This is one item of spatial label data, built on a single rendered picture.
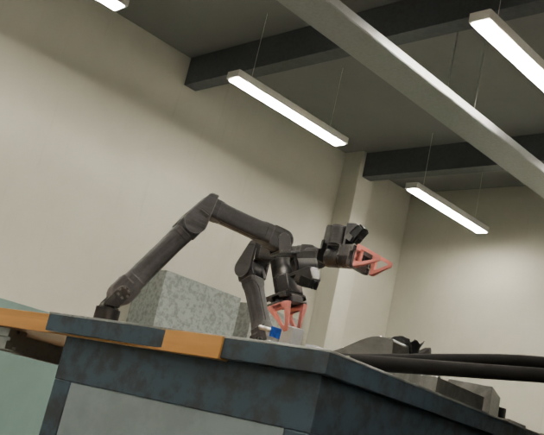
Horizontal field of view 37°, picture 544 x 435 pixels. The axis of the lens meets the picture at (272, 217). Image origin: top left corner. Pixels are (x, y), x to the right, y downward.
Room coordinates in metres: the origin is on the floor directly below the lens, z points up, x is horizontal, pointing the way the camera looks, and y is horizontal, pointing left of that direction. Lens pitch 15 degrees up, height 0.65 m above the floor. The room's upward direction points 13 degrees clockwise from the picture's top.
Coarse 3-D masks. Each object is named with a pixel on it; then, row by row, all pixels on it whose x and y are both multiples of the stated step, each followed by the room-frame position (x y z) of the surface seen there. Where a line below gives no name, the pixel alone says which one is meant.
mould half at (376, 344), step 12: (348, 348) 1.98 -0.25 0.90; (360, 348) 1.95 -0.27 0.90; (372, 348) 1.93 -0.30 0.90; (384, 348) 1.91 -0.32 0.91; (396, 348) 1.91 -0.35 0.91; (408, 348) 1.96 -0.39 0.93; (420, 384) 1.84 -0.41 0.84; (432, 384) 1.83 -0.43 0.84; (444, 384) 1.85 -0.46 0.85; (456, 396) 1.90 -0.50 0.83; (468, 396) 1.95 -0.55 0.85; (480, 396) 2.00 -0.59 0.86; (480, 408) 2.01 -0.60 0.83
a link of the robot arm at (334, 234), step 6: (330, 228) 2.39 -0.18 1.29; (336, 228) 2.36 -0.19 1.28; (342, 228) 2.36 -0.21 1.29; (330, 234) 2.39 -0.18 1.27; (336, 234) 2.36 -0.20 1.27; (342, 234) 2.36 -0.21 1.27; (324, 240) 2.40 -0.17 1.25; (330, 240) 2.38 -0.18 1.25; (336, 240) 2.36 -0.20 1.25; (342, 240) 2.36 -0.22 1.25; (324, 246) 2.40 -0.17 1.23; (318, 252) 2.39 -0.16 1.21; (324, 252) 2.41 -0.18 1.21; (318, 258) 2.39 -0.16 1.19
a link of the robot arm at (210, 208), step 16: (192, 208) 2.15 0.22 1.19; (208, 208) 2.10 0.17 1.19; (224, 208) 2.12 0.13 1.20; (192, 224) 2.09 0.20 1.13; (224, 224) 2.15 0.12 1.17; (240, 224) 2.15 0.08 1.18; (256, 224) 2.16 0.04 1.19; (272, 224) 2.17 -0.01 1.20; (256, 240) 2.18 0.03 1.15; (272, 240) 2.17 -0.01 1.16
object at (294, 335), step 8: (264, 328) 2.24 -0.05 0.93; (272, 328) 2.20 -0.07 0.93; (280, 328) 2.20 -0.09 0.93; (288, 328) 2.16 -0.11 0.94; (296, 328) 2.17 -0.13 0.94; (272, 336) 2.20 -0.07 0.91; (280, 336) 2.18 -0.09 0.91; (288, 336) 2.16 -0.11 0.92; (296, 336) 2.17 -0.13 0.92; (296, 344) 2.19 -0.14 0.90
